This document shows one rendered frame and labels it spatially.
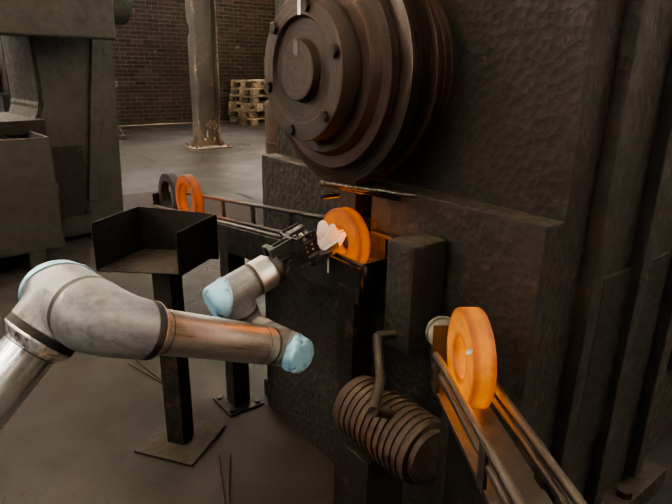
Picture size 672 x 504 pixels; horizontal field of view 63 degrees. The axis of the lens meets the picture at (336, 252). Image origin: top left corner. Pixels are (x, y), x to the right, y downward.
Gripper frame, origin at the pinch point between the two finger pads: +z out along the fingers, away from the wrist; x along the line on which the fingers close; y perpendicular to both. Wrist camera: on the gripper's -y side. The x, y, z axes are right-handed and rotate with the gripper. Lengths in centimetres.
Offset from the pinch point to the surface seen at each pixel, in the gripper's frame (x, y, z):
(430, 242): -26.8, 4.6, 2.4
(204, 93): 649, -81, 253
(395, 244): -22.2, 5.6, -2.7
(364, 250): -7.7, -1.6, -0.2
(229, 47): 999, -80, 487
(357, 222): -5.3, 4.3, 1.4
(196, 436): 45, -64, -43
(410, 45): -22.7, 40.6, 9.3
